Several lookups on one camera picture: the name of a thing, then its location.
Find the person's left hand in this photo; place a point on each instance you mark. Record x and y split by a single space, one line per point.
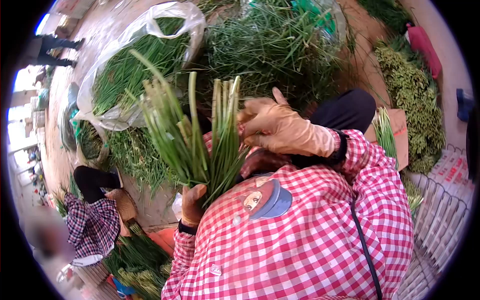
192 208

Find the person's right hand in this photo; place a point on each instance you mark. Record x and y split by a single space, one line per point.
292 131

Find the person's left fingers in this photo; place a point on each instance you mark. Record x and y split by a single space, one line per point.
198 192

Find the person's right fingers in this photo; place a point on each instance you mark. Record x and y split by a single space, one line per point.
253 108

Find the person's right thumb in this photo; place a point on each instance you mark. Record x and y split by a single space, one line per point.
280 96

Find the bunch of green chive stalks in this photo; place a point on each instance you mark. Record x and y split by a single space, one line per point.
195 150

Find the white plastic scrap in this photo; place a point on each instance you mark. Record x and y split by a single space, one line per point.
177 207

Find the black wrist band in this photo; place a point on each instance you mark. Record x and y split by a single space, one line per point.
340 150
186 228

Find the loose pile of green chives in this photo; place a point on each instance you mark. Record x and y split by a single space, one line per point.
270 48

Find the orange plastic object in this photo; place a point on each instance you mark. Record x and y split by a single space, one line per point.
164 239

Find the clear bag with green mesh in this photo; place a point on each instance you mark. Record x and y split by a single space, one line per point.
318 18

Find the pile of chive bundles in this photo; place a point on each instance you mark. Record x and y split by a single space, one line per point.
140 258

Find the small trimmed chive bunch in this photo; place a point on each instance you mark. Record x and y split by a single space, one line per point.
385 135

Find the person's body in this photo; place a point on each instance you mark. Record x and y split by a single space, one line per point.
300 243

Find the brown cardboard box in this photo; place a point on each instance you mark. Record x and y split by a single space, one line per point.
400 135

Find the clear plastic bag of chives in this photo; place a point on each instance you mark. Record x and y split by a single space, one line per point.
131 71

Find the heap of chive flower buds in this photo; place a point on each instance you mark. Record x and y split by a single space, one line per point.
416 108

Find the grey sack of chives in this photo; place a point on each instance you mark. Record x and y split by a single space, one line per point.
73 120

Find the red cloth bundle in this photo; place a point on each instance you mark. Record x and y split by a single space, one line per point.
423 50

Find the blue object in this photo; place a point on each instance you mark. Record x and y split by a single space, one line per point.
464 105

